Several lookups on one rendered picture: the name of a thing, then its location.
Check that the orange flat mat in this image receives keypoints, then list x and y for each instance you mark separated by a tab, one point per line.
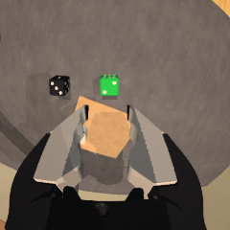
108	128

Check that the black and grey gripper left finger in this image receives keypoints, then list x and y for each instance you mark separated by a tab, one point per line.
55	162

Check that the black die with white pips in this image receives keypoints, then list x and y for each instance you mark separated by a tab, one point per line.
59	85

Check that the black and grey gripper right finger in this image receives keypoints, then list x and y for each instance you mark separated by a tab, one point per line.
159	167

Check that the green die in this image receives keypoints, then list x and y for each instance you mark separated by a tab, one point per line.
109	85

